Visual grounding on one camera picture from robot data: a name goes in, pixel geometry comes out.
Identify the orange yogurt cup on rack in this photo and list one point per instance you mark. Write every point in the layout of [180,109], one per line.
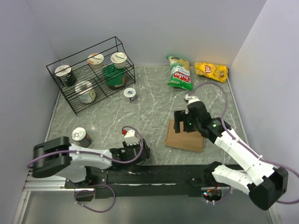
[95,60]

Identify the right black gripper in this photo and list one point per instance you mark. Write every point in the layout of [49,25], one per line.
[180,115]

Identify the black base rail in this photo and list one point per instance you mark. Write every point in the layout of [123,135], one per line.
[149,180]

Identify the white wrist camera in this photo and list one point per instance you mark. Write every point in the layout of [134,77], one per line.
[190,99]
[130,137]

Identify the green snack bag in rack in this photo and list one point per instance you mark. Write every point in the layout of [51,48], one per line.
[115,78]

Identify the yellow Lays chips bag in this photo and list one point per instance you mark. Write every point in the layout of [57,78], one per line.
[212,71]

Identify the dark tin can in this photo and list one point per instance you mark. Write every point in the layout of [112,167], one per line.
[81,136]

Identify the small white yogurt cup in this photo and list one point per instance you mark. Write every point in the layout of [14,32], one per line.
[130,94]

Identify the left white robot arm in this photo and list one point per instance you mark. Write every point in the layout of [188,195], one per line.
[60,157]

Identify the aluminium extrusion rail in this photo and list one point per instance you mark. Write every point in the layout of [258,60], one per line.
[53,183]

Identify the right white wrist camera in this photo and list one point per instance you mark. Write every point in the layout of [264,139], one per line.
[190,99]

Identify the white cup lower rack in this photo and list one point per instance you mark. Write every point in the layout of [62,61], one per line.
[85,92]

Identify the dark yogurt cup on rack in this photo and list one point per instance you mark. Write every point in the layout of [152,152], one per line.
[66,75]

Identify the green Chuba chips bag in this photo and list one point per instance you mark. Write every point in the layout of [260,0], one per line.
[180,73]

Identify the Chobani yogurt cup on rack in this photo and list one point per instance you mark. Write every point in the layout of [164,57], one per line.
[119,59]

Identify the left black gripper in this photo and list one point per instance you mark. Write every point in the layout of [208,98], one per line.
[126,146]

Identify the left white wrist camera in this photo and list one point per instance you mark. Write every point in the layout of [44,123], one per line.
[130,137]

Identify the black wire rack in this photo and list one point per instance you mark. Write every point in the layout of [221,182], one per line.
[84,72]

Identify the brown cardboard box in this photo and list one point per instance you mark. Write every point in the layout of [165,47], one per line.
[193,141]

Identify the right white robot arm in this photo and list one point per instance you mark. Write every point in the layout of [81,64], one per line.
[261,181]

